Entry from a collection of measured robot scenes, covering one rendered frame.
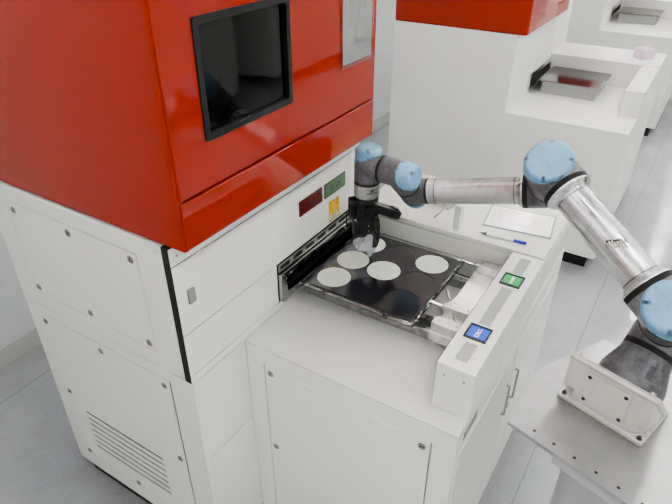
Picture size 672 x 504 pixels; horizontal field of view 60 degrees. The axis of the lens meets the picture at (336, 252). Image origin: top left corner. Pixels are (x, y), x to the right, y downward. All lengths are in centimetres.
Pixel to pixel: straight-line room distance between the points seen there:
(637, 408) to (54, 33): 143
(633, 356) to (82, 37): 132
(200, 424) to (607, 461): 99
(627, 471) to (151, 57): 126
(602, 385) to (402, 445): 49
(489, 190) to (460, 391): 55
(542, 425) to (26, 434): 202
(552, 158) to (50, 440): 214
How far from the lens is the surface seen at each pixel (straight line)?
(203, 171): 124
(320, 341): 162
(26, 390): 296
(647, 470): 150
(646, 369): 147
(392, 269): 177
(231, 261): 148
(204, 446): 172
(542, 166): 146
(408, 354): 160
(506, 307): 157
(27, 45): 141
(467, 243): 185
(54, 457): 264
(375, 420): 152
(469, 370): 137
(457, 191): 166
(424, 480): 159
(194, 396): 158
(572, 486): 171
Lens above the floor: 189
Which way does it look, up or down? 33 degrees down
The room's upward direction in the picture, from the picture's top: straight up
